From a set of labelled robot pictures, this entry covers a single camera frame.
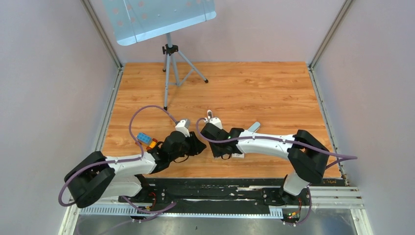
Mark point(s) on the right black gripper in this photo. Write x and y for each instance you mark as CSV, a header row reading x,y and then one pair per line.
x,y
217,153

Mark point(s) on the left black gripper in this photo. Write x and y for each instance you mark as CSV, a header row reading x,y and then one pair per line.
x,y
196,146

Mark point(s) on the white staple box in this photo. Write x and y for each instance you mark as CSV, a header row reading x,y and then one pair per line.
x,y
239,156

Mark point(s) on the white stapler body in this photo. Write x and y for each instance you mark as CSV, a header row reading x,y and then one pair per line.
x,y
255,127

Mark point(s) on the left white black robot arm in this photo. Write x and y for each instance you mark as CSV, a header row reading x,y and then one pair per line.
x,y
99,176

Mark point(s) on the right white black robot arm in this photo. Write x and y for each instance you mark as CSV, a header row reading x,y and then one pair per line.
x,y
306,154

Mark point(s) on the silver perforated music stand tray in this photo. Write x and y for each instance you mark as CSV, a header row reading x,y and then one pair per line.
x,y
134,21

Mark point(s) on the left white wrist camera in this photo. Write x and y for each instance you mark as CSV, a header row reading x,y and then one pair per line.
x,y
183,127

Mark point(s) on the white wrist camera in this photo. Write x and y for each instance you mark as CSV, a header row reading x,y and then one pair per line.
x,y
216,122
183,127

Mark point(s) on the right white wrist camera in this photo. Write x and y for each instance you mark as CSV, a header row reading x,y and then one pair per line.
x,y
216,122

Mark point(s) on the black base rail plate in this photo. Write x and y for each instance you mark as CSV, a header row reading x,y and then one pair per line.
x,y
227,196

